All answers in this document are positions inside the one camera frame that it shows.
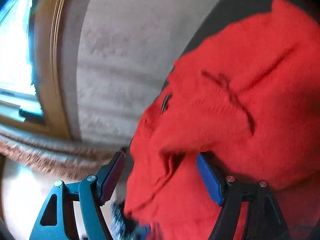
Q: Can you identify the leopard print purple garment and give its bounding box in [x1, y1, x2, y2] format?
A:
[111, 200, 137, 240]

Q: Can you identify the red knit sweater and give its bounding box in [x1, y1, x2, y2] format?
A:
[124, 0, 319, 239]

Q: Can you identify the brown patterned right curtain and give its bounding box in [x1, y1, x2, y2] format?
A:
[1, 125, 116, 179]

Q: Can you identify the window with frame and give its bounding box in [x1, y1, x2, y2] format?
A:
[1, 0, 45, 125]

